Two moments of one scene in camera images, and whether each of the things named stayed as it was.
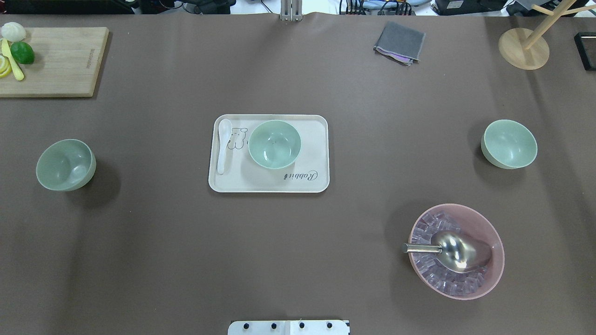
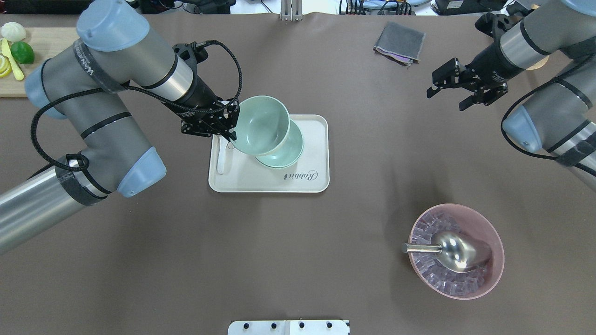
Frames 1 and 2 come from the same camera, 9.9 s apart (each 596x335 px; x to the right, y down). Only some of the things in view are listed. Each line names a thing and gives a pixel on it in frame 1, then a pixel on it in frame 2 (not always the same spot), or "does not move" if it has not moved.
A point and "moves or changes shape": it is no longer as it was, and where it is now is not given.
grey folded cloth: (401, 43) does not move
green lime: (23, 52) does not move
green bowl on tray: (274, 144) does not move
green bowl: (66, 165) moves or changes shape
